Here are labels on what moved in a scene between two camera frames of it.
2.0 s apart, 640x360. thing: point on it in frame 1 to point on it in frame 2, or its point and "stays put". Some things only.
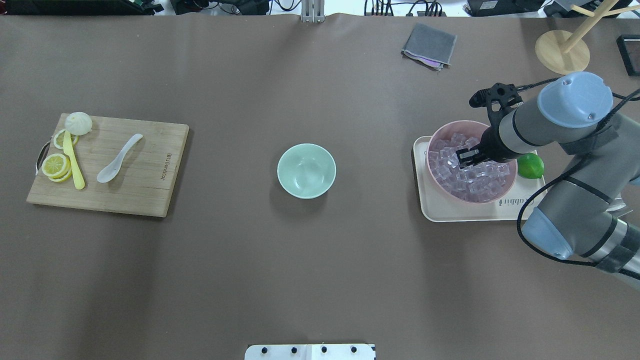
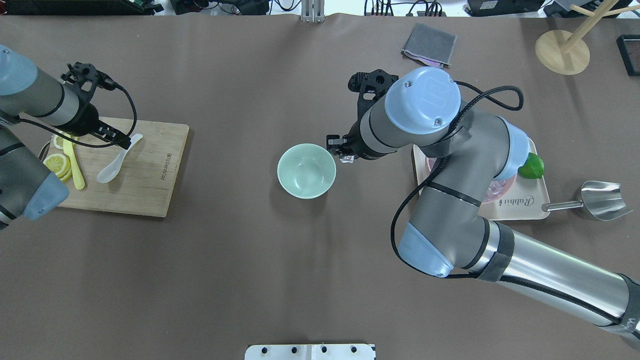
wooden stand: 562,53 stays put
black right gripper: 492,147 to 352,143
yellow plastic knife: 68,149 stays put
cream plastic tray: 433,207 stays put
